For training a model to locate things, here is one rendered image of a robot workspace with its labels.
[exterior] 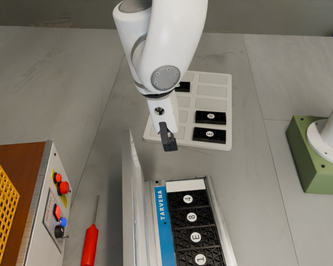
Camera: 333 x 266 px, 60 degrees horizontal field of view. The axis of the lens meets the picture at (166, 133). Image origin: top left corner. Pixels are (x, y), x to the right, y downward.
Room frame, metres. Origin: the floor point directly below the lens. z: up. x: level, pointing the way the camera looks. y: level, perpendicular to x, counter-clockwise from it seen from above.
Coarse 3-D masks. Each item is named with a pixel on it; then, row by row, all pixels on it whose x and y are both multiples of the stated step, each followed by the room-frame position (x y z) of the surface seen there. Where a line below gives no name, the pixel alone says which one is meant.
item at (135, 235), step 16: (128, 144) 0.41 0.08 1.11; (128, 160) 0.36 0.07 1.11; (128, 176) 0.32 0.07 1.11; (128, 192) 0.29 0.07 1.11; (144, 192) 0.40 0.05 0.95; (128, 208) 0.26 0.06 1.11; (144, 208) 0.34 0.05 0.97; (128, 224) 0.23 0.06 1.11; (144, 224) 0.29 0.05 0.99; (128, 240) 0.20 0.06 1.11; (144, 240) 0.26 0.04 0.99; (128, 256) 0.18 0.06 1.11; (144, 256) 0.23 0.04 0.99
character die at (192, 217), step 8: (184, 208) 0.36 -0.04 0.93; (192, 208) 0.37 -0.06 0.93; (200, 208) 0.37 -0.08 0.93; (208, 208) 0.37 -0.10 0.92; (176, 216) 0.35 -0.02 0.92; (184, 216) 0.35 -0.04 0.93; (192, 216) 0.34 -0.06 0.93; (200, 216) 0.35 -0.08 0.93; (208, 216) 0.35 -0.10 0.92; (176, 224) 0.33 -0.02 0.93; (184, 224) 0.33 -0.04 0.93; (192, 224) 0.32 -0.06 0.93; (200, 224) 0.33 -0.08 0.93; (208, 224) 0.32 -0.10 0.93
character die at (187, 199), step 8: (168, 192) 0.41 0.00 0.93; (176, 192) 0.41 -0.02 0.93; (184, 192) 0.41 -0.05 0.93; (192, 192) 0.41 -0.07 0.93; (200, 192) 0.41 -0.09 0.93; (168, 200) 0.39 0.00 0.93; (176, 200) 0.39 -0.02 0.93; (184, 200) 0.39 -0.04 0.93; (192, 200) 0.39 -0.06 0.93; (200, 200) 0.39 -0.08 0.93; (176, 208) 0.36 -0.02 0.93
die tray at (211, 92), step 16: (192, 80) 0.93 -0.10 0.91; (208, 80) 0.93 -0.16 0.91; (224, 80) 0.93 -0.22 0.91; (176, 96) 0.83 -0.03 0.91; (192, 96) 0.83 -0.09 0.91; (208, 96) 0.83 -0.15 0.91; (224, 96) 0.83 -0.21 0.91; (192, 112) 0.74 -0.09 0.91; (192, 128) 0.66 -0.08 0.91; (224, 128) 0.66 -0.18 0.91; (192, 144) 0.60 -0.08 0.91; (208, 144) 0.60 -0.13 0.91; (224, 144) 0.60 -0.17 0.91
